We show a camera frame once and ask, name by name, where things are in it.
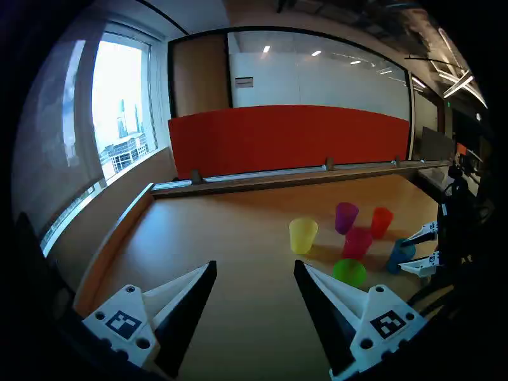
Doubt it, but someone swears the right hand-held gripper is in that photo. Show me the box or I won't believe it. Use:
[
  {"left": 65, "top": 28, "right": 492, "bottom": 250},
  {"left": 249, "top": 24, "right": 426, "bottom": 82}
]
[{"left": 398, "top": 164, "right": 497, "bottom": 295}]

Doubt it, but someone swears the grey desk screen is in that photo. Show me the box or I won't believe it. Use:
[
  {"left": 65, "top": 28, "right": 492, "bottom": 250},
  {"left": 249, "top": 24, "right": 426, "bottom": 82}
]
[{"left": 420, "top": 126, "right": 455, "bottom": 161}]

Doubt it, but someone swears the purple plastic cup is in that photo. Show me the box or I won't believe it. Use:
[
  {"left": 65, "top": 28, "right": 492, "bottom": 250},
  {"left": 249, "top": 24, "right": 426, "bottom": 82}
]
[{"left": 335, "top": 201, "right": 359, "bottom": 235}]

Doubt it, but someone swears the yellow plastic cup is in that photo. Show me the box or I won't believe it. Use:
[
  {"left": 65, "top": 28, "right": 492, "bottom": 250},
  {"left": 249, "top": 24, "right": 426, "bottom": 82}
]
[{"left": 288, "top": 217, "right": 319, "bottom": 255}]

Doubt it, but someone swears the green plastic cup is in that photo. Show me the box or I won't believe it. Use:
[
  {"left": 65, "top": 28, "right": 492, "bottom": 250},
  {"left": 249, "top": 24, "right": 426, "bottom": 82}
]
[{"left": 332, "top": 258, "right": 367, "bottom": 289}]

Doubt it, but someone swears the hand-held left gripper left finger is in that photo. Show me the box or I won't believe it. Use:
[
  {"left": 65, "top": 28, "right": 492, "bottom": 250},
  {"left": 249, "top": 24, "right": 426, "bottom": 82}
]
[{"left": 81, "top": 260, "right": 218, "bottom": 379}]

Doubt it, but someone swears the magenta plastic cup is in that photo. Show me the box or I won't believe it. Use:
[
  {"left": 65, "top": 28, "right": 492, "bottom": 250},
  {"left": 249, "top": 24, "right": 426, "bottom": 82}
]
[{"left": 342, "top": 227, "right": 373, "bottom": 261}]

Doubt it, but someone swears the blue plastic cup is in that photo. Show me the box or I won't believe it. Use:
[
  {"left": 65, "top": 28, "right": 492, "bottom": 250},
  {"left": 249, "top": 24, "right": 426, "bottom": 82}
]
[{"left": 386, "top": 237, "right": 417, "bottom": 275}]

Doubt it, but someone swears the red desk screen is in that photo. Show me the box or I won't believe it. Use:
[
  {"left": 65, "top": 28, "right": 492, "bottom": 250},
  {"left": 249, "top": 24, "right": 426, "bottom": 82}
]
[{"left": 152, "top": 104, "right": 427, "bottom": 197}]

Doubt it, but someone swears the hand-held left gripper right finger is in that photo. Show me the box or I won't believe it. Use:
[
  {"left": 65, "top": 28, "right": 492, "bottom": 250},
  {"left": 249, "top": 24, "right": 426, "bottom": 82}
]
[{"left": 293, "top": 260, "right": 427, "bottom": 380}]

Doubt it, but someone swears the red plastic cup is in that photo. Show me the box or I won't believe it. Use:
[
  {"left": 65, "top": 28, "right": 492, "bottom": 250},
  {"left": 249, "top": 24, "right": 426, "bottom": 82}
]
[{"left": 370, "top": 206, "right": 394, "bottom": 239}]

